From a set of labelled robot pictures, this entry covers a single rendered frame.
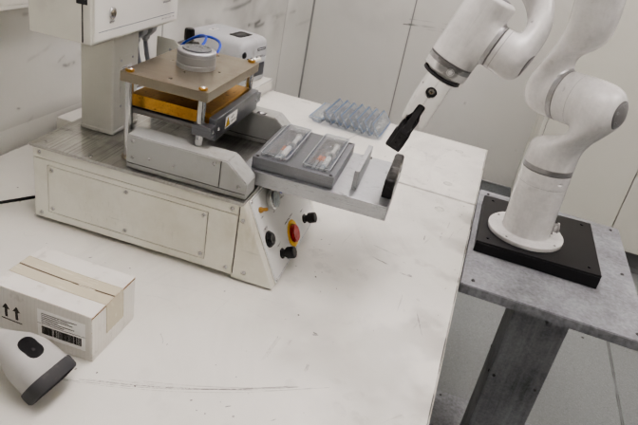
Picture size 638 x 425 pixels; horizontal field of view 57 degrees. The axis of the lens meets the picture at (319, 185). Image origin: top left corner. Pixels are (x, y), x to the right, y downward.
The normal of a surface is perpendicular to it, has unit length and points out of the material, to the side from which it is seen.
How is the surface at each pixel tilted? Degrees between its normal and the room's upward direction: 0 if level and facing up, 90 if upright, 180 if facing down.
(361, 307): 0
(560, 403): 0
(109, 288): 2
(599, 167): 90
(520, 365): 90
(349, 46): 90
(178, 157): 90
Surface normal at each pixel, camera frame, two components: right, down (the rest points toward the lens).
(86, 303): 0.16, -0.89
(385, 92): -0.32, 0.37
